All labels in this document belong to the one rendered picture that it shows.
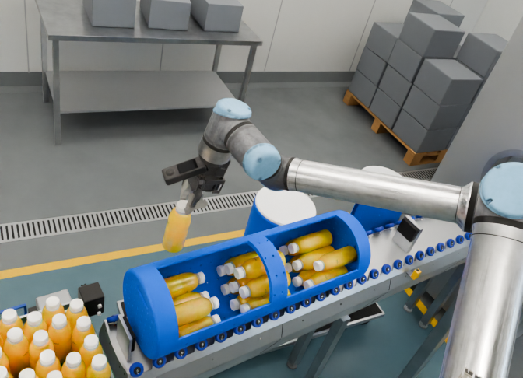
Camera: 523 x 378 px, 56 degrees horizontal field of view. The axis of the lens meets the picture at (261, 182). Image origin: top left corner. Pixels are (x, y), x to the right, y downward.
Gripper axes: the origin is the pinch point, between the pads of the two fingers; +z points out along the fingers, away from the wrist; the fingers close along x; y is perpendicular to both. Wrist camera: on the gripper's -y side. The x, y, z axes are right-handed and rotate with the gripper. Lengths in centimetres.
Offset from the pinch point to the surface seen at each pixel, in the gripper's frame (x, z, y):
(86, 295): 4, 47, -18
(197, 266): 3.5, 35.9, 18.2
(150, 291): -14.2, 20.8, -7.9
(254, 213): 31, 40, 56
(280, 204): 31, 34, 67
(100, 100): 235, 133, 47
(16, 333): -10, 41, -41
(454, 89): 161, 31, 316
